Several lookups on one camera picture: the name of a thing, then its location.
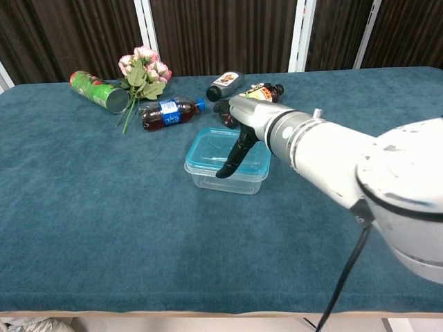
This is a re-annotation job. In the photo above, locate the pink artificial flower bouquet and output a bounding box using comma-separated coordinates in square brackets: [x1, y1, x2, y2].
[115, 45, 173, 135]

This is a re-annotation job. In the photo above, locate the cola bottle blue label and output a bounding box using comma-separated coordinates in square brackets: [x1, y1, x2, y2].
[138, 96, 207, 133]

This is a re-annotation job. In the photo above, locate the clear plastic food container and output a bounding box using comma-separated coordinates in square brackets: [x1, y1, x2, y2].
[183, 161, 271, 196]

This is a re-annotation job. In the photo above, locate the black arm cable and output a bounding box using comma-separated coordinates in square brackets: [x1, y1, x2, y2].
[315, 221, 373, 332]

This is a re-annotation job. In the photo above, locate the small grey squeeze bottle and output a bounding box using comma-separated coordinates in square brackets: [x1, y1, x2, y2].
[206, 71, 245, 103]

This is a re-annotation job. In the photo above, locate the dark bottle white green label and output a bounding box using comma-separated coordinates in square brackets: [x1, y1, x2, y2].
[217, 82, 285, 130]

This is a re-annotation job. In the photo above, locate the green chips can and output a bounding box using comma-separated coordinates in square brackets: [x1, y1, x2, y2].
[69, 70, 130, 115]

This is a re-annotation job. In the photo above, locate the teal table cloth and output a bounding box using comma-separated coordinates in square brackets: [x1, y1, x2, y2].
[0, 66, 443, 314]

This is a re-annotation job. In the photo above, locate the white crumpled plastic bag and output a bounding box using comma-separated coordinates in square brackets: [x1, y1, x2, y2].
[0, 316, 73, 332]

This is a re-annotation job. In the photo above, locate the blue translucent plastic lid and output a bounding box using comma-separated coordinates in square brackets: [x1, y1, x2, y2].
[184, 127, 272, 183]

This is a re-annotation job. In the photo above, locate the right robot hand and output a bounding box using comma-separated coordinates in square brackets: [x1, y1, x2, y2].
[213, 95, 295, 180]

